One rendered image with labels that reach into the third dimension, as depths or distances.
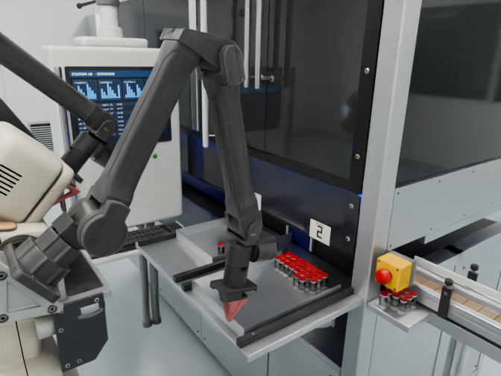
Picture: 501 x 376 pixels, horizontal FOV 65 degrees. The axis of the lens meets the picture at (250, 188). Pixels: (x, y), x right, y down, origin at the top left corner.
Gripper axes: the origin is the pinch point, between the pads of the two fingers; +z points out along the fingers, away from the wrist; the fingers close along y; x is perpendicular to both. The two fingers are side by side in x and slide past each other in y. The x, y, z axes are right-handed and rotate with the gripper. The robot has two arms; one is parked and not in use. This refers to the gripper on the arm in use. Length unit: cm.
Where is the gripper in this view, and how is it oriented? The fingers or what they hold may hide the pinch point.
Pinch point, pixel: (228, 317)
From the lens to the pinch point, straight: 103.3
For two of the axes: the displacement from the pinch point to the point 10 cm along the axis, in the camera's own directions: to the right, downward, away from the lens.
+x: -5.9, -2.6, 7.6
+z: -1.5, 9.7, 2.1
